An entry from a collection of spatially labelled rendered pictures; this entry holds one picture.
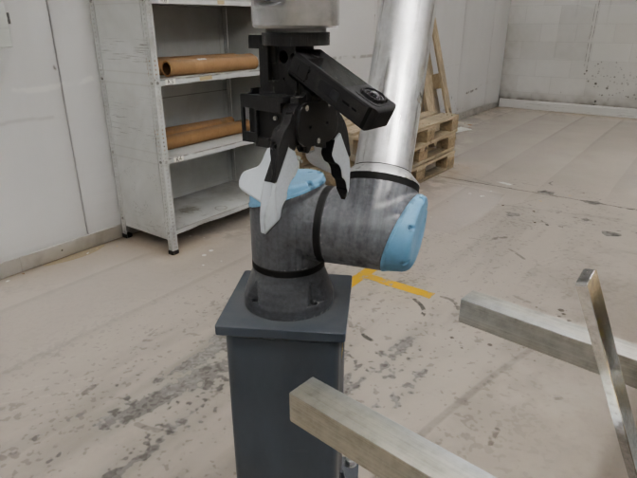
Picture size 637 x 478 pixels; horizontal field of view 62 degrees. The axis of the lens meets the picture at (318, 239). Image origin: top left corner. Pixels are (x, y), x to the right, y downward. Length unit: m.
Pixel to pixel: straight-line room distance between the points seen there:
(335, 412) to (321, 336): 0.59
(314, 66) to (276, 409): 0.79
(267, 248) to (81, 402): 1.11
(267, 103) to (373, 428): 0.34
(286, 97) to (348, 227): 0.43
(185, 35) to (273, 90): 2.82
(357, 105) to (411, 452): 0.31
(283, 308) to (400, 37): 0.56
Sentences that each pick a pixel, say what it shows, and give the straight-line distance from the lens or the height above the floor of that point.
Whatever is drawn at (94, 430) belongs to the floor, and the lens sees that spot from 1.85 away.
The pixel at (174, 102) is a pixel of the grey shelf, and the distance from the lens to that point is 3.35.
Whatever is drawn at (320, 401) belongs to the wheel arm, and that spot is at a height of 0.86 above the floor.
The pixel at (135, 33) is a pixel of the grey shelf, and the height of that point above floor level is 1.10.
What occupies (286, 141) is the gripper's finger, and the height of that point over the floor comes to 1.04.
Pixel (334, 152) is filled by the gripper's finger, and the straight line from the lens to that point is 0.62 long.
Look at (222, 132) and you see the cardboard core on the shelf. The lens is 3.21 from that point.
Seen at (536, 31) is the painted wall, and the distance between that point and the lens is 8.29.
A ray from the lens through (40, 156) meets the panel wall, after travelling 2.95.
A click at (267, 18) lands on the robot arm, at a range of 0.56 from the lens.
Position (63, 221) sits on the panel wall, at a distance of 3.06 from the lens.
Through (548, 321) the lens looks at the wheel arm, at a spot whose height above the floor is 0.86.
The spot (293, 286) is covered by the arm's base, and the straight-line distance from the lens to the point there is 1.05.
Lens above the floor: 1.15
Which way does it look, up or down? 22 degrees down
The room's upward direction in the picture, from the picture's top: straight up
